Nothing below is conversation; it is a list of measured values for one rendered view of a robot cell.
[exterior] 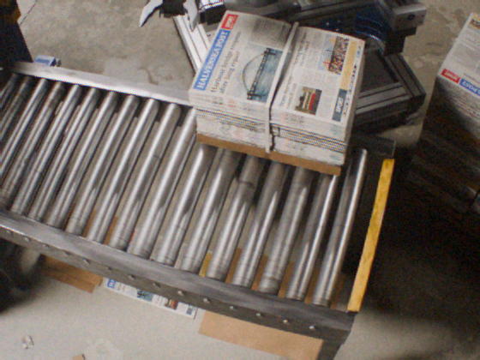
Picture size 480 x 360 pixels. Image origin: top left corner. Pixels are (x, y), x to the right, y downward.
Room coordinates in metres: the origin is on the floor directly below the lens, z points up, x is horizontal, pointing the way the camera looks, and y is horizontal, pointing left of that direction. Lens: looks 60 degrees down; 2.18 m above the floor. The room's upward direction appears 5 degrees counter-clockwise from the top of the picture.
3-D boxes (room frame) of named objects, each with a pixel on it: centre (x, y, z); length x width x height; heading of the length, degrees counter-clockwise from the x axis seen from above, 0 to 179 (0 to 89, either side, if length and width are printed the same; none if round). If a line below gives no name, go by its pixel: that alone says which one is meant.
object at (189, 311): (0.87, 0.33, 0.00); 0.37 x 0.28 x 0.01; 69
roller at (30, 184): (0.95, 0.55, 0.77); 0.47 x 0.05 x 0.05; 159
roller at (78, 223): (0.88, 0.36, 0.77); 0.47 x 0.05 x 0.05; 159
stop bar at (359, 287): (0.60, -0.31, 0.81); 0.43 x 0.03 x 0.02; 159
